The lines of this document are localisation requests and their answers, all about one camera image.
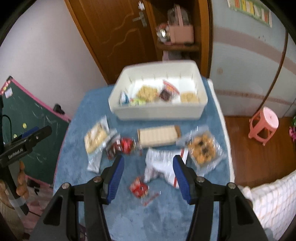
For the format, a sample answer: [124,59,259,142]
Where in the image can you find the silver door handle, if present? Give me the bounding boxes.
[132,11,147,28]

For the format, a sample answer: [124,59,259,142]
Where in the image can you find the pink plastic stool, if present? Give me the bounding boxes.
[248,106,279,146]

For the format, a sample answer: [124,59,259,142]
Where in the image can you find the red stick snack packet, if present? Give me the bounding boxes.
[141,191,161,206]

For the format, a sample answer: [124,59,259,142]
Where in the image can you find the clear bag bread pastry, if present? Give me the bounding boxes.
[84,115,117,174]

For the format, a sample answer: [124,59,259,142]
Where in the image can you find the white checkered bedding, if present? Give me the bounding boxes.
[239,171,296,240]

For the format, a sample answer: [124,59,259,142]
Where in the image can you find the dark red candy packet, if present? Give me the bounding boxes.
[105,136,142,160]

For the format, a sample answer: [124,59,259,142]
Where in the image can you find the blue towel table cover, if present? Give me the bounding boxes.
[54,78,235,240]

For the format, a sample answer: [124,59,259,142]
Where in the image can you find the yellow cracker pack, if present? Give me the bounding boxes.
[136,85,159,102]

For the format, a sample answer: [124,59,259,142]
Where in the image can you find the wooden corner shelf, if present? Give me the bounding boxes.
[144,1,214,77]

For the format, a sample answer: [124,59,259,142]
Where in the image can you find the pink basket with handle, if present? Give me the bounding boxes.
[168,4,194,44]

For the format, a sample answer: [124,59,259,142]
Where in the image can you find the clear pack orange cookies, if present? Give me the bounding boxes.
[176,125,227,176]

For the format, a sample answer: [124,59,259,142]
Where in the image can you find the green chalkboard pink frame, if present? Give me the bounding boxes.
[1,76,71,184]

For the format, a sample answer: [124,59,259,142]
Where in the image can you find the person left hand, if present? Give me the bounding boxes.
[1,161,29,208]

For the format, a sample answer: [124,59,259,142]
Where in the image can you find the small red candy packet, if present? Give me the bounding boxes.
[129,177,149,198]

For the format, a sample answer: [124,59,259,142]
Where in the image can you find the brown wooden door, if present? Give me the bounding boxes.
[65,0,158,84]

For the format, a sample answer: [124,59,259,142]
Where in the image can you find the beige wafer pack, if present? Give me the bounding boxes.
[137,125,182,148]

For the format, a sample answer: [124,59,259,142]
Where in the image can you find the wall poster chart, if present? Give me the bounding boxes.
[227,0,273,28]

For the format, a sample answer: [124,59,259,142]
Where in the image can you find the blue small snack packet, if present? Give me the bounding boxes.
[119,91,130,106]

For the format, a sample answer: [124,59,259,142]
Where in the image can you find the white plastic storage bin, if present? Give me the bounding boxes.
[108,60,208,120]

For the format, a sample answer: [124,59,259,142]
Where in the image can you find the small white peanut packet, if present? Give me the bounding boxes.
[180,92,199,103]

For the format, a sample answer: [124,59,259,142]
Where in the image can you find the white red snack bag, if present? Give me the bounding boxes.
[144,148,189,189]

